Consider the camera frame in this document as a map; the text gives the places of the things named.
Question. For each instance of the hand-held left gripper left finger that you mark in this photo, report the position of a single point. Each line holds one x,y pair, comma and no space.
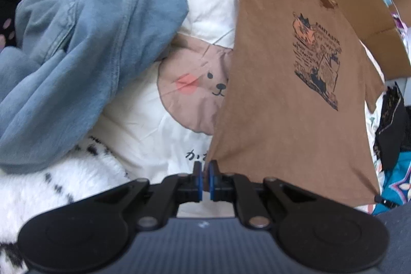
199,184

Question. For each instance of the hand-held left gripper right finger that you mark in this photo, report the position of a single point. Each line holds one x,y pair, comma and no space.
211,184

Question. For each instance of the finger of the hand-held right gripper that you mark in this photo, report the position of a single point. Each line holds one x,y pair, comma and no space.
383,200

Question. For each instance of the brown printed t-shirt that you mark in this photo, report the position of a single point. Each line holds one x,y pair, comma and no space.
273,100

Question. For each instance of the black leopard-trim garment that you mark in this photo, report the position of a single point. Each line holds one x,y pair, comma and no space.
390,126

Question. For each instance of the white bear-print blanket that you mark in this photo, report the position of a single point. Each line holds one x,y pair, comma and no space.
144,132

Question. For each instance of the white fluffy black-spotted blanket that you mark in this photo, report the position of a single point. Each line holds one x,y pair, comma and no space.
48,197

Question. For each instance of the blue denim shirt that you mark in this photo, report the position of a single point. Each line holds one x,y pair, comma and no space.
96,36

